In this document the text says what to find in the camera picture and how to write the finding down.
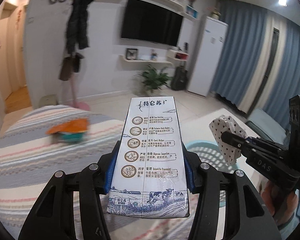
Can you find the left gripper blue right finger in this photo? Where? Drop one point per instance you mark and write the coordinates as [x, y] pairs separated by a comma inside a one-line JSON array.
[[190, 160]]

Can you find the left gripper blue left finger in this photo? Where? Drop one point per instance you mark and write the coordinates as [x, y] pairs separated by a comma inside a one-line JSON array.
[[110, 167]]

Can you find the light blue plastic basket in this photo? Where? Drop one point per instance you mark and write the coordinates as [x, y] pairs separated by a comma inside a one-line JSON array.
[[215, 187]]

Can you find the blue white milk carton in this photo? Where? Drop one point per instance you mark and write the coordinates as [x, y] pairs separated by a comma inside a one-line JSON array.
[[149, 179]]

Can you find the orange teal snack wrapper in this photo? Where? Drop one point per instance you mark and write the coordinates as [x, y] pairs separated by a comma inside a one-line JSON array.
[[71, 131]]

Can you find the white triangle pattern wrapper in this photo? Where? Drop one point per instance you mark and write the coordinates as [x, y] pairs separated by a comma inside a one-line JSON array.
[[229, 137]]

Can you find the person's right hand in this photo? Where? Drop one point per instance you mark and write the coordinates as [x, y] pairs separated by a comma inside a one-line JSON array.
[[280, 203]]

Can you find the teal sofa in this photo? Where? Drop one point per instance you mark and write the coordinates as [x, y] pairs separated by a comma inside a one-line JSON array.
[[267, 128]]

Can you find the pink coat rack stand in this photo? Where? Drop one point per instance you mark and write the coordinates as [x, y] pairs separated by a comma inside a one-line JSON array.
[[73, 86]]

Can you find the striped woven tablecloth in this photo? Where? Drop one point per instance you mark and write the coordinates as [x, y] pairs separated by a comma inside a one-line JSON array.
[[54, 190]]

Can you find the black acoustic guitar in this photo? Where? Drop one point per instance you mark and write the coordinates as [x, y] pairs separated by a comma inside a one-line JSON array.
[[180, 79]]

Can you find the small beige stool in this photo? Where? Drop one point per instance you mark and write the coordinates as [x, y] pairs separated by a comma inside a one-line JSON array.
[[48, 100]]

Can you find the potted green plant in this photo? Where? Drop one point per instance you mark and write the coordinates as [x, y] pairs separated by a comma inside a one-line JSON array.
[[151, 79]]

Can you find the brown hanging bag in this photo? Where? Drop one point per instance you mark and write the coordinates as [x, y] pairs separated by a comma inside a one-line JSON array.
[[66, 69]]

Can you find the blue striped curtain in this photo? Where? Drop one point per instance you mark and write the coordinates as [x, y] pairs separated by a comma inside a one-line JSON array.
[[260, 61]]

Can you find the framed butterfly picture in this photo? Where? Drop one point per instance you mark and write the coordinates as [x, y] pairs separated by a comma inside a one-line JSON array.
[[132, 54]]

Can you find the black coat on rack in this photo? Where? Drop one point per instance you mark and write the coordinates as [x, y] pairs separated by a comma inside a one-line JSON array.
[[76, 32]]

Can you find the white refrigerator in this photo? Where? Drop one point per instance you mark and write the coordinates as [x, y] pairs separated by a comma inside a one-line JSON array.
[[209, 51]]

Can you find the white curved wall shelf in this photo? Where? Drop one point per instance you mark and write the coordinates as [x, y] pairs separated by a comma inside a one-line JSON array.
[[122, 57]]

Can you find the white red wall cubby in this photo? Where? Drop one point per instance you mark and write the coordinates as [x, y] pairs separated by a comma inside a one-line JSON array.
[[177, 55]]

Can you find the wall mounted black television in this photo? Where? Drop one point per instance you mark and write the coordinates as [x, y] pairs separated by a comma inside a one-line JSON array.
[[146, 21]]

